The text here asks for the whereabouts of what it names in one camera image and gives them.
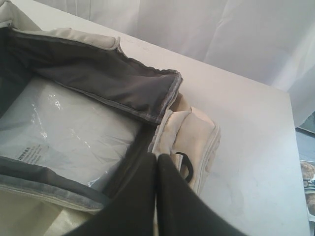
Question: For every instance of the brown teddy bear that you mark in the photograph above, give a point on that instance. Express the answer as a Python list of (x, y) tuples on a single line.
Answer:
[(308, 174)]

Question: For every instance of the clear plastic wrapped packet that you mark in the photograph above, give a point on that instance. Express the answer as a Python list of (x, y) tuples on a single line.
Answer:
[(75, 136)]

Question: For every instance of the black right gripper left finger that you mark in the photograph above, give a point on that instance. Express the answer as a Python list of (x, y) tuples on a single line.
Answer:
[(131, 212)]

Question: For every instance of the beige duffel bag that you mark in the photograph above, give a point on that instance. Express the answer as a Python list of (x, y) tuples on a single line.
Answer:
[(34, 200)]

